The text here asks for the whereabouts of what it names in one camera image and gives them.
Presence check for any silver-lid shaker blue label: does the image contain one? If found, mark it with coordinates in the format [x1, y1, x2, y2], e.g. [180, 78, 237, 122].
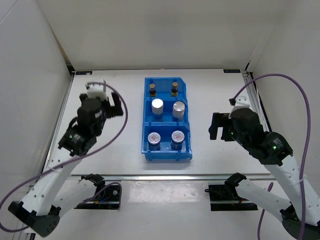
[172, 101, 186, 122]

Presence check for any white-lid spice jar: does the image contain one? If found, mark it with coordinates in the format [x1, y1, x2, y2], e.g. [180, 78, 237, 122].
[147, 132, 161, 151]
[170, 130, 186, 151]

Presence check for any yellow oil bottle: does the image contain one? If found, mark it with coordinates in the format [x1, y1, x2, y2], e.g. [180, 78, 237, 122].
[170, 82, 179, 97]
[149, 83, 157, 97]

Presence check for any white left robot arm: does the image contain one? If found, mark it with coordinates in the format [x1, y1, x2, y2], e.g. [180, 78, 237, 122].
[8, 91, 128, 238]

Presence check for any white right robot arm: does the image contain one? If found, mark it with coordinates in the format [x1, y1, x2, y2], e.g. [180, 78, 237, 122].
[221, 108, 320, 240]

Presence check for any blue bin near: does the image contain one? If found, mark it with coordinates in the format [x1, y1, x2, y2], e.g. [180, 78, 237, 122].
[141, 122, 193, 161]

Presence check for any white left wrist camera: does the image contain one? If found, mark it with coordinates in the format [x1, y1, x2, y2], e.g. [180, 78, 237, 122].
[85, 80, 108, 101]

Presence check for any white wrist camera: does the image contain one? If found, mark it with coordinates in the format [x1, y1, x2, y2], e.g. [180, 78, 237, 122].
[229, 96, 251, 113]
[85, 80, 108, 101]

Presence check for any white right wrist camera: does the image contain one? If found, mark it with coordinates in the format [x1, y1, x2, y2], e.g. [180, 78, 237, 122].
[229, 96, 251, 113]

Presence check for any right side aluminium rail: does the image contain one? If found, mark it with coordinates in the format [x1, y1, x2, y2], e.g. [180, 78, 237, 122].
[241, 71, 286, 181]

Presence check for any aluminium table edge rail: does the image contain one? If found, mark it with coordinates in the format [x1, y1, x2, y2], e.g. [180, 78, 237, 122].
[67, 173, 275, 182]

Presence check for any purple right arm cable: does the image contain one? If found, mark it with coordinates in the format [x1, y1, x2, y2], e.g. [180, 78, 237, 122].
[228, 73, 312, 240]

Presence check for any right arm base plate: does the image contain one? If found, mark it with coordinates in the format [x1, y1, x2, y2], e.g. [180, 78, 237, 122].
[204, 184, 258, 212]

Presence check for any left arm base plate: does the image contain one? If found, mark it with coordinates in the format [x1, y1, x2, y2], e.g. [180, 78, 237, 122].
[74, 182, 122, 210]

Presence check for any left side aluminium rail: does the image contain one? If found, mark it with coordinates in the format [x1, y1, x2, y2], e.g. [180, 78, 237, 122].
[24, 69, 76, 201]

